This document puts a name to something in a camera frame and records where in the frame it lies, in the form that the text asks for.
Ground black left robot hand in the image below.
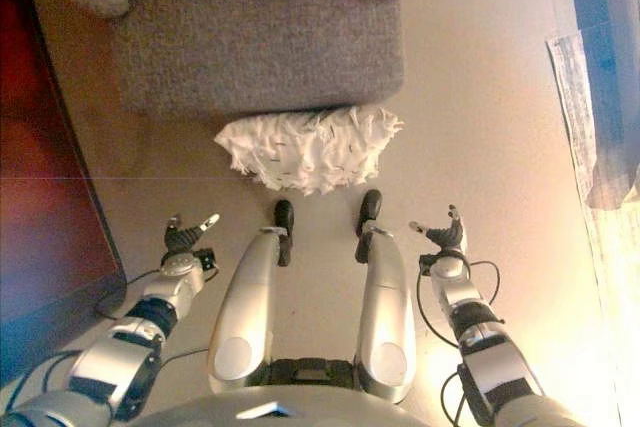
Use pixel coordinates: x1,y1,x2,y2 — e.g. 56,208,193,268
162,213,221,254

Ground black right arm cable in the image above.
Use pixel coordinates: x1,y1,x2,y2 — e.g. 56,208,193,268
415,257,502,427

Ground black floor cable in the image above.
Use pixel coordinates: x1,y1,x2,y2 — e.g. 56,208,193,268
158,345,210,374

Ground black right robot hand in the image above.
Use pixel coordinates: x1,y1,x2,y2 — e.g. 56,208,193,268
408,204,470,253

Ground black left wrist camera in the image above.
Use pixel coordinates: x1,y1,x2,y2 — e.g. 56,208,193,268
196,246,220,279

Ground silver robot leg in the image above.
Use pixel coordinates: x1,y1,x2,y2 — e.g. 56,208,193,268
352,225,419,404
207,226,282,396

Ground silver right robot leg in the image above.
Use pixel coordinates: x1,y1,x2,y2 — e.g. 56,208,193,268
352,225,419,404

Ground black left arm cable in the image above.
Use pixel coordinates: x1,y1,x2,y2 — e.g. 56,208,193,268
0,266,169,398

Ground grey robot torso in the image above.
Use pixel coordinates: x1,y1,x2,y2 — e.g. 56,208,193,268
119,356,506,427

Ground black robot foot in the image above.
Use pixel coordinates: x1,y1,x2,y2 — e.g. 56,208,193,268
353,189,384,262
273,199,296,268

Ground fringed bed blanket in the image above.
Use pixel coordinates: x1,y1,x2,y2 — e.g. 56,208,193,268
567,0,640,211

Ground dark red cabinet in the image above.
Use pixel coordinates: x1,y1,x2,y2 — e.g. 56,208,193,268
0,0,129,383

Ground silver left robot leg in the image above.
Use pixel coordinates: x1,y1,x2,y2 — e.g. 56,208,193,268
207,226,282,396

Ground black right robot foot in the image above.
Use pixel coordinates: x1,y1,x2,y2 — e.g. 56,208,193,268
353,189,384,262

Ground black left robot foot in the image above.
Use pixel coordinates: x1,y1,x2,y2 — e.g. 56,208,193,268
273,199,296,268

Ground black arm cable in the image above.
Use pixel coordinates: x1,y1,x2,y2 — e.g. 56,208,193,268
415,257,502,427
0,266,169,398

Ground grey fabric armchair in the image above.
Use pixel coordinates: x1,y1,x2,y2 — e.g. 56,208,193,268
24,0,426,122

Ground white fringed cushion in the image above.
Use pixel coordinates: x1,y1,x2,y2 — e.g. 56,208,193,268
213,105,405,197

